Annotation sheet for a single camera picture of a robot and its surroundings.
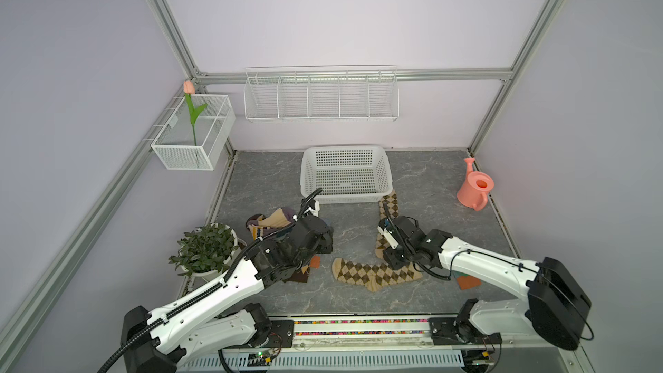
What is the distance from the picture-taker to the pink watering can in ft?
3.13

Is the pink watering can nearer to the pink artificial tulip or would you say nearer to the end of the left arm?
the end of the left arm

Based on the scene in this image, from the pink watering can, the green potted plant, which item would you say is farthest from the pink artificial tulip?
the pink watering can

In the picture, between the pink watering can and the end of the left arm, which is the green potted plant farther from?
the pink watering can

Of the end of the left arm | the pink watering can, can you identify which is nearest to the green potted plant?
the end of the left arm

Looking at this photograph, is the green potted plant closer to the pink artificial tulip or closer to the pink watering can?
the pink artificial tulip
